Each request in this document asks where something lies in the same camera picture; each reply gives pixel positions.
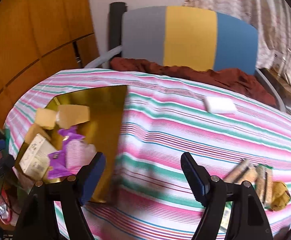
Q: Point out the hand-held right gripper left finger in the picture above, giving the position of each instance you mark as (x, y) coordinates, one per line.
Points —
(93, 180)

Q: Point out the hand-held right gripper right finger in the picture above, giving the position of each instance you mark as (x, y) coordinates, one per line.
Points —
(198, 180)

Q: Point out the purple snack packet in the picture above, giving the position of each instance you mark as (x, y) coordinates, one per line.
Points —
(70, 136)
(56, 165)

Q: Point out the tan sponge block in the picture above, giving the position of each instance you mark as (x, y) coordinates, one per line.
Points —
(45, 118)
(73, 115)

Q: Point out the gold cardboard box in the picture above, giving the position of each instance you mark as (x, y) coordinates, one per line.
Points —
(105, 120)

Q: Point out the red plastic packaging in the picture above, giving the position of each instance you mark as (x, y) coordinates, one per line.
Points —
(4, 207)

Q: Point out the beige barcode carton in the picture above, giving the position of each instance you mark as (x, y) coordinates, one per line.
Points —
(34, 155)

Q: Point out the striped tablecloth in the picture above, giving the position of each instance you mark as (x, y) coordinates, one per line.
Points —
(160, 140)

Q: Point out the white foam block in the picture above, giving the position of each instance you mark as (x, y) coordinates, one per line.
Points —
(220, 104)

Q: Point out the brown plush toy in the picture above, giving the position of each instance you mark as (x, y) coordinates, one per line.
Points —
(280, 196)

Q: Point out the rust red cloth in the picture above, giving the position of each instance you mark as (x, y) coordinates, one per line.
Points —
(198, 76)

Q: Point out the black pole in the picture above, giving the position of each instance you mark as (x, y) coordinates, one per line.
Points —
(77, 55)

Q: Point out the wooden wardrobe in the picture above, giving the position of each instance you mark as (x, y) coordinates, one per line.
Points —
(35, 30)

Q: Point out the wooden side shelf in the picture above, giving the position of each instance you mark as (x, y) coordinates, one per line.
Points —
(283, 82)

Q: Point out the grey yellow blue chair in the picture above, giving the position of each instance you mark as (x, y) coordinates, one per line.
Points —
(190, 37)

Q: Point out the white printed package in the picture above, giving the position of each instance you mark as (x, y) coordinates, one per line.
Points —
(280, 60)

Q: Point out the beige patterned curtain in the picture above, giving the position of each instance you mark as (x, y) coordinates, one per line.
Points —
(248, 5)

